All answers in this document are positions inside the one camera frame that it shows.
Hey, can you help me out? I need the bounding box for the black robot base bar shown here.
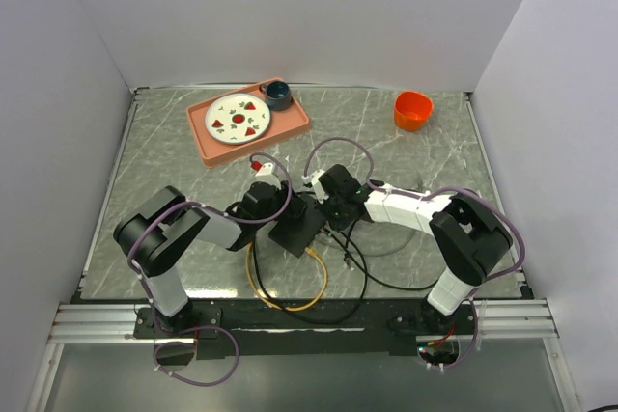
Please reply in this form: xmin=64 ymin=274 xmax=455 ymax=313
xmin=133 ymin=297 xmax=476 ymax=360

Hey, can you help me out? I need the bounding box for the yellow ethernet cable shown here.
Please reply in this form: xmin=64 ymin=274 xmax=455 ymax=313
xmin=244 ymin=242 xmax=329 ymax=313

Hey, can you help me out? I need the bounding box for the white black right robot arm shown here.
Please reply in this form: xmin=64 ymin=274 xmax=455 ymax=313
xmin=305 ymin=164 xmax=513 ymax=334

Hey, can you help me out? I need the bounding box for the pink rectangular tray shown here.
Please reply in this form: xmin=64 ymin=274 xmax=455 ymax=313
xmin=185 ymin=78 xmax=311 ymax=168

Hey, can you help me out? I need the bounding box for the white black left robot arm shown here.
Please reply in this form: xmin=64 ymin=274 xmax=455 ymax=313
xmin=113 ymin=181 xmax=308 ymax=337

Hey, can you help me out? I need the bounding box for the white plate with strawberries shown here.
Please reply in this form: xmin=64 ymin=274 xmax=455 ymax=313
xmin=204 ymin=93 xmax=272 ymax=145

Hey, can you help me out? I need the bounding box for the black network switch box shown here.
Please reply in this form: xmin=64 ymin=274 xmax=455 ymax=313
xmin=268 ymin=192 xmax=326 ymax=258

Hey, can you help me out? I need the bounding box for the short black ethernet cable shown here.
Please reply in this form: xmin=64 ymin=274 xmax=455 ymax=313
xmin=327 ymin=231 xmax=356 ymax=271

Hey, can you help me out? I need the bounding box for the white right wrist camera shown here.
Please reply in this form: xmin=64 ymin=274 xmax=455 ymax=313
xmin=301 ymin=169 xmax=328 ymax=204

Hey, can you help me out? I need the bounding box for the orange plastic cup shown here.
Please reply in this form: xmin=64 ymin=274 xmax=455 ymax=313
xmin=394 ymin=91 xmax=434 ymax=132

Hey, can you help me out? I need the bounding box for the dark blue mug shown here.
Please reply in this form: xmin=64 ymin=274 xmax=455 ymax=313
xmin=260 ymin=80 xmax=292 ymax=111

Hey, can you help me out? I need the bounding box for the long black ethernet cable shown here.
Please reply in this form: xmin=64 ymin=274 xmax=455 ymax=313
xmin=250 ymin=218 xmax=438 ymax=325

